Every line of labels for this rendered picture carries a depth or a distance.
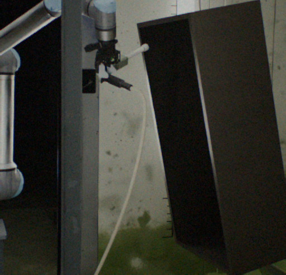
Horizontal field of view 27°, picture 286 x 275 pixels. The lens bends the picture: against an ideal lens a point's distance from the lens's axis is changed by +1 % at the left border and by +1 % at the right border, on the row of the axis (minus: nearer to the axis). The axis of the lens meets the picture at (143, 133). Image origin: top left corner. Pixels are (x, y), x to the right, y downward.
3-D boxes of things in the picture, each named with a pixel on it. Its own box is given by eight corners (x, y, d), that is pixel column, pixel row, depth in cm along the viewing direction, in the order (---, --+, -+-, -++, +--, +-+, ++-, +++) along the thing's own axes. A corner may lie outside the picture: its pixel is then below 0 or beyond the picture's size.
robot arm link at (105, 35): (90, 27, 249) (105, 20, 255) (90, 38, 252) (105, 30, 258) (106, 33, 245) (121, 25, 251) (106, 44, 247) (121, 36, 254)
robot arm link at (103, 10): (103, -9, 249) (121, -2, 243) (104, 20, 256) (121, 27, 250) (87, -2, 243) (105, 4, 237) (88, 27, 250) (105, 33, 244)
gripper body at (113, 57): (109, 69, 254) (109, 43, 248) (94, 63, 258) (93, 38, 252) (120, 62, 259) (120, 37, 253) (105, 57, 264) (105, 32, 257)
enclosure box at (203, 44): (230, 225, 339) (196, 12, 318) (296, 255, 283) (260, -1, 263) (175, 242, 326) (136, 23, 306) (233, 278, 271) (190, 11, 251)
